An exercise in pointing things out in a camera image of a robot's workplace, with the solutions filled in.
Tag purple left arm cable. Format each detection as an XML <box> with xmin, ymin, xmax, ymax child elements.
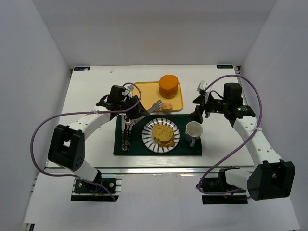
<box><xmin>30</xmin><ymin>82</ymin><xmax>142</xmax><ymax>202</ymax></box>

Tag knife with patterned handle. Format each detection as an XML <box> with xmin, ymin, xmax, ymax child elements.
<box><xmin>121</xmin><ymin>114</ymin><xmax>126</xmax><ymax>151</ymax></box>

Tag aluminium table edge rail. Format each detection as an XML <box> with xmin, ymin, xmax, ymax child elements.
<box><xmin>45</xmin><ymin>166</ymin><xmax>254</xmax><ymax>174</ymax></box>

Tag yellow plastic tray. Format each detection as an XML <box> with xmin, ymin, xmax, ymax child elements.
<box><xmin>134</xmin><ymin>81</ymin><xmax>184</xmax><ymax>112</ymax></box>

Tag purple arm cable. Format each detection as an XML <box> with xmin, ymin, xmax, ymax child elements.
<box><xmin>30</xmin><ymin>82</ymin><xmax>142</xmax><ymax>202</ymax></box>
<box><xmin>198</xmin><ymin>74</ymin><xmax>263</xmax><ymax>200</ymax></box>

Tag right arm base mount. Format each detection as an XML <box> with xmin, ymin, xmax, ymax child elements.
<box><xmin>200</xmin><ymin>167</ymin><xmax>248</xmax><ymax>205</ymax></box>

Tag bread slice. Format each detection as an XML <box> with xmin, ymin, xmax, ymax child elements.
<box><xmin>152</xmin><ymin>124</ymin><xmax>174</xmax><ymax>142</ymax></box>
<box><xmin>158</xmin><ymin>137</ymin><xmax>175</xmax><ymax>147</ymax></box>

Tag white blue striped plate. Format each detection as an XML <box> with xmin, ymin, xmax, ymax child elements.
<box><xmin>142</xmin><ymin>118</ymin><xmax>180</xmax><ymax>154</ymax></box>

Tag blue table label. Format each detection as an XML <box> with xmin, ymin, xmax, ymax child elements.
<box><xmin>73</xmin><ymin>66</ymin><xmax>90</xmax><ymax>71</ymax></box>
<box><xmin>216</xmin><ymin>64</ymin><xmax>233</xmax><ymax>69</ymax></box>

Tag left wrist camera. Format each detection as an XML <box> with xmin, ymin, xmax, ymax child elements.
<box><xmin>123</xmin><ymin>83</ymin><xmax>134</xmax><ymax>96</ymax></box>

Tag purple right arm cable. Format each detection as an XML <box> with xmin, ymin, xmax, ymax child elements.
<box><xmin>198</xmin><ymin>74</ymin><xmax>263</xmax><ymax>200</ymax></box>

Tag right blue table label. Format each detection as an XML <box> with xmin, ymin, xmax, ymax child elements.
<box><xmin>216</xmin><ymin>64</ymin><xmax>233</xmax><ymax>69</ymax></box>

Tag dark green placemat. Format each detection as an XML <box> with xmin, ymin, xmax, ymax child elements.
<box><xmin>113</xmin><ymin>114</ymin><xmax>202</xmax><ymax>156</ymax></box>

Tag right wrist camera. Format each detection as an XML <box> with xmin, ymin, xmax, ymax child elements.
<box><xmin>197</xmin><ymin>80</ymin><xmax>208</xmax><ymax>94</ymax></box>

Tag left blue table label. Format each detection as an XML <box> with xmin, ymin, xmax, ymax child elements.
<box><xmin>73</xmin><ymin>66</ymin><xmax>90</xmax><ymax>71</ymax></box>

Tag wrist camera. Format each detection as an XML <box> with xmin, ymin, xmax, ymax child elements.
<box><xmin>197</xmin><ymin>80</ymin><xmax>208</xmax><ymax>94</ymax></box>
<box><xmin>123</xmin><ymin>83</ymin><xmax>134</xmax><ymax>96</ymax></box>

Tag orange round bread loaf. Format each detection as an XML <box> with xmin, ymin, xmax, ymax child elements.
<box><xmin>158</xmin><ymin>75</ymin><xmax>179</xmax><ymax>99</ymax></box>

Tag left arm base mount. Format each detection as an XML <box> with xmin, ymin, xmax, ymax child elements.
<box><xmin>71</xmin><ymin>176</ymin><xmax>122</xmax><ymax>202</ymax></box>

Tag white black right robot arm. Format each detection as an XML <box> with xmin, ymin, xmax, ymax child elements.
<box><xmin>189</xmin><ymin>81</ymin><xmax>295</xmax><ymax>201</ymax></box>

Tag white blue ceramic mug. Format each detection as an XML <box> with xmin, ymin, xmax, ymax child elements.
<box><xmin>185</xmin><ymin>121</ymin><xmax>203</xmax><ymax>147</ymax></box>

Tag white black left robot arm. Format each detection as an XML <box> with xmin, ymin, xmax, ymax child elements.
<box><xmin>48</xmin><ymin>85</ymin><xmax>149</xmax><ymax>184</ymax></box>

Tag silver metal tongs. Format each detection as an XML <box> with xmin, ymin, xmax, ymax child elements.
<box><xmin>127</xmin><ymin>100</ymin><xmax>163</xmax><ymax>125</ymax></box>

